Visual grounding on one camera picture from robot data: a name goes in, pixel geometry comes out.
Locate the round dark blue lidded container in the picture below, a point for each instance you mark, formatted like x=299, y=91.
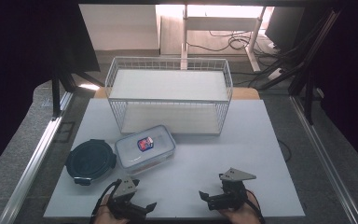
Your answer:
x=90, y=161

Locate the clear rectangular lidded container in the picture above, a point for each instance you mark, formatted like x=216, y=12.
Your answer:
x=130, y=155

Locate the black metal stand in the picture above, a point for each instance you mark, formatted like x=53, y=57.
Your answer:
x=307, y=90
x=56, y=96

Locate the white cabinet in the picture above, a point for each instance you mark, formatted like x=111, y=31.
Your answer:
x=121, y=28

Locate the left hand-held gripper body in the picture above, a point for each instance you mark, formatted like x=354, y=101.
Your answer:
x=126, y=188

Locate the black monitor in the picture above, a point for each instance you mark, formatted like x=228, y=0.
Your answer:
x=284, y=28

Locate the white desk frame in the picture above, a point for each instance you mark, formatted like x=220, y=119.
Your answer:
x=220, y=23

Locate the person's left hand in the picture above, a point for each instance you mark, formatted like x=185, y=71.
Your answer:
x=105, y=217

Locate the aluminium frame rail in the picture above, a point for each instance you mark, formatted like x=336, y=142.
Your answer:
x=34, y=165
x=320, y=155

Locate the dark curtain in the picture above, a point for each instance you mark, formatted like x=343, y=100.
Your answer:
x=354, y=77
x=18, y=46

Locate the white power strip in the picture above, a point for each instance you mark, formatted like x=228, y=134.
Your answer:
x=276, y=74

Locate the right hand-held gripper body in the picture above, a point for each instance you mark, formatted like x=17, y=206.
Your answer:
x=230, y=194

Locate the person's right hand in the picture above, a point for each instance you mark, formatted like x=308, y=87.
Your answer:
x=242, y=216

